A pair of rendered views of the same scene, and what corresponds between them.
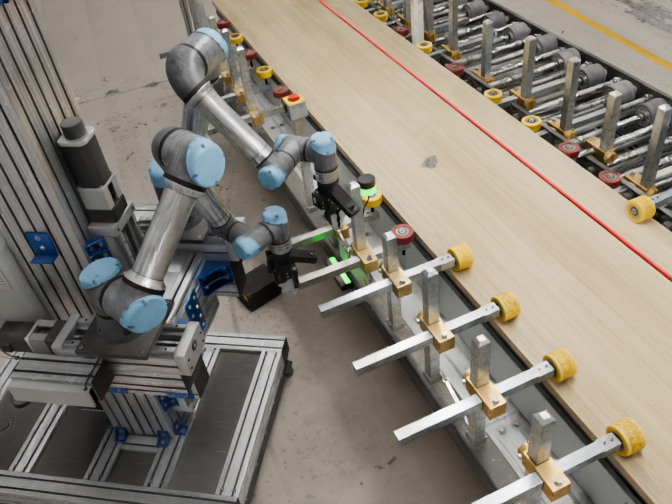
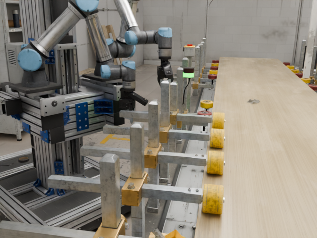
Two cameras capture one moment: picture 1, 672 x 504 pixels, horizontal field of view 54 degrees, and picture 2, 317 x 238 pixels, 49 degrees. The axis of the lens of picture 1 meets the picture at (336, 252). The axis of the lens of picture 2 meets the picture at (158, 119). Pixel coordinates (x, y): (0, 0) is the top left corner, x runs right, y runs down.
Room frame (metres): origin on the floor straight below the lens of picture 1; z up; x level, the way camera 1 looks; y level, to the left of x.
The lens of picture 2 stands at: (0.02, -0.90, 1.44)
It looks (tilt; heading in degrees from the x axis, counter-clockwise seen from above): 17 degrees down; 29
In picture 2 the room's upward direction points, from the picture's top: straight up
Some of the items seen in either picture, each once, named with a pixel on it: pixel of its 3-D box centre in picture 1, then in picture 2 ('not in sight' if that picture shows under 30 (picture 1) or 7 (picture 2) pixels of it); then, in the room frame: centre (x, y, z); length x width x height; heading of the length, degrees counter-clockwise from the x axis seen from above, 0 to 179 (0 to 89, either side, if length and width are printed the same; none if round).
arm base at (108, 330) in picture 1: (119, 312); (35, 76); (1.38, 0.64, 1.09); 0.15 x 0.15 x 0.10
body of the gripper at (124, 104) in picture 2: (282, 262); (127, 98); (1.63, 0.18, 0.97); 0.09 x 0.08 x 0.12; 108
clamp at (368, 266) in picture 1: (364, 255); (179, 120); (1.74, -0.10, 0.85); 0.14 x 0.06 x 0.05; 18
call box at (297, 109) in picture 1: (295, 107); (189, 51); (2.25, 0.07, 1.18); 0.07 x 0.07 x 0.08; 18
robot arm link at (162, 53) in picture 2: (326, 173); (164, 52); (1.73, -0.01, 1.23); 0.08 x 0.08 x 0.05
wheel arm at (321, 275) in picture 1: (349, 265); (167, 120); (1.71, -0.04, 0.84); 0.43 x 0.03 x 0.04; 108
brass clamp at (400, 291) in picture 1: (395, 277); (172, 115); (1.51, -0.17, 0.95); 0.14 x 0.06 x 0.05; 18
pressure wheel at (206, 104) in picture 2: (372, 205); (206, 109); (2.01, -0.16, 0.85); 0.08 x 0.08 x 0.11
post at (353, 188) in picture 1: (359, 238); (179, 108); (1.76, -0.09, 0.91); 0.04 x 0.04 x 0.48; 18
